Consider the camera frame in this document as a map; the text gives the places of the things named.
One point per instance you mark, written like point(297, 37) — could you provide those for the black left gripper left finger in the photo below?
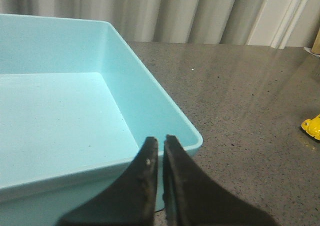
point(129, 200)

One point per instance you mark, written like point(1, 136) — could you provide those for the light blue plastic box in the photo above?
point(76, 105)

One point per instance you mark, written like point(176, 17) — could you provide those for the white door frame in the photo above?
point(284, 23)

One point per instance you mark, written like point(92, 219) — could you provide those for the yellow toy beetle car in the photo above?
point(312, 127)

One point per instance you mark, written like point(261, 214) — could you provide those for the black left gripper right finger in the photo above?
point(192, 198)

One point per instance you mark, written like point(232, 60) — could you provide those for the grey pleated curtain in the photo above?
point(175, 21)

